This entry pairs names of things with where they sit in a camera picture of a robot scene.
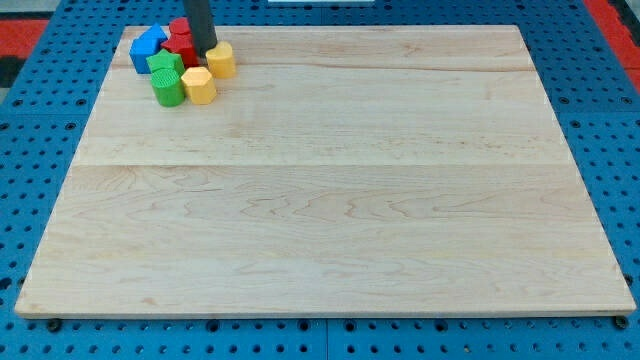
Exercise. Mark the red star block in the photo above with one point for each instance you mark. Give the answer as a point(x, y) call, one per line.
point(182, 44)

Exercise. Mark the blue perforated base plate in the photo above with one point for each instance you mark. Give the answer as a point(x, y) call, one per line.
point(54, 56)

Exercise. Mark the light wooden board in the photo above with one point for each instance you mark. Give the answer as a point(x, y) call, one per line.
point(343, 172)

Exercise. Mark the blue pentagon block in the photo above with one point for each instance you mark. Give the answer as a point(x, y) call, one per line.
point(140, 50)

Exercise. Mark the green star block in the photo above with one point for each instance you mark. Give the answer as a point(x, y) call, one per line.
point(165, 60)

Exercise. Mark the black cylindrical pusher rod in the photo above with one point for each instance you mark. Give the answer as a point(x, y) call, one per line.
point(201, 23)

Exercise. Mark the blue cube block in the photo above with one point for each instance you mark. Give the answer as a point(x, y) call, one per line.
point(154, 32)

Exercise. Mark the yellow hexagon block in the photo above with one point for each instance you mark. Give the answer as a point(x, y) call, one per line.
point(199, 85)

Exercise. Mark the yellow heart block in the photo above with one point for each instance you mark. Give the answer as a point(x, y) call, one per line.
point(221, 61)

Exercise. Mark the green circle block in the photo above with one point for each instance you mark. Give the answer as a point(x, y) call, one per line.
point(167, 87)

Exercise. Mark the red circle block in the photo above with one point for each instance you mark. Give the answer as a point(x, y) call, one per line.
point(180, 26)

